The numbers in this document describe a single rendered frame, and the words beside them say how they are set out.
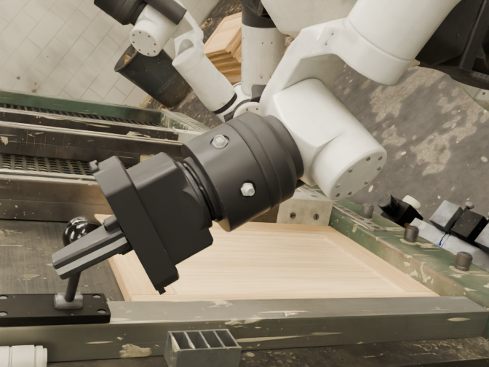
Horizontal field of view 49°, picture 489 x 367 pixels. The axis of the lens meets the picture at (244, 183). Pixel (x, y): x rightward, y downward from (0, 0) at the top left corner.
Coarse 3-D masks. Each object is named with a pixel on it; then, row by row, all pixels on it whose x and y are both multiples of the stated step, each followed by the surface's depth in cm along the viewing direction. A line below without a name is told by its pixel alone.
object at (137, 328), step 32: (128, 320) 55; (160, 320) 56; (192, 320) 58; (224, 320) 59; (256, 320) 61; (288, 320) 62; (320, 320) 64; (352, 320) 66; (384, 320) 68; (416, 320) 71; (448, 320) 73; (480, 320) 76; (64, 352) 53; (96, 352) 54; (128, 352) 55; (160, 352) 57
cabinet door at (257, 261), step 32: (256, 224) 105; (288, 224) 109; (128, 256) 77; (192, 256) 83; (224, 256) 85; (256, 256) 88; (288, 256) 91; (320, 256) 94; (352, 256) 96; (128, 288) 67; (192, 288) 71; (224, 288) 73; (256, 288) 75; (288, 288) 77; (320, 288) 79; (352, 288) 82; (384, 288) 84; (416, 288) 86
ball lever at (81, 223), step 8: (80, 216) 47; (88, 216) 47; (72, 224) 46; (80, 224) 46; (88, 224) 46; (96, 224) 47; (64, 232) 47; (72, 232) 46; (80, 232) 46; (88, 232) 46; (64, 240) 46; (72, 240) 46; (80, 272) 51; (72, 280) 51; (72, 288) 52; (56, 296) 53; (64, 296) 53; (72, 296) 53; (80, 296) 54; (56, 304) 53; (64, 304) 53; (72, 304) 53; (80, 304) 54
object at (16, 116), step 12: (0, 108) 154; (0, 120) 151; (12, 120) 153; (24, 120) 154; (36, 120) 155; (48, 120) 156; (60, 120) 158; (72, 120) 159; (84, 120) 161; (96, 120) 165; (108, 132) 164; (120, 132) 165; (132, 132) 167; (144, 132) 168; (156, 132) 170; (168, 132) 171; (180, 132) 173; (192, 132) 177
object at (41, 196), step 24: (0, 168) 91; (0, 192) 87; (24, 192) 88; (48, 192) 90; (72, 192) 91; (96, 192) 93; (0, 216) 88; (24, 216) 89; (48, 216) 91; (72, 216) 92; (264, 216) 107; (288, 216) 109; (312, 216) 111
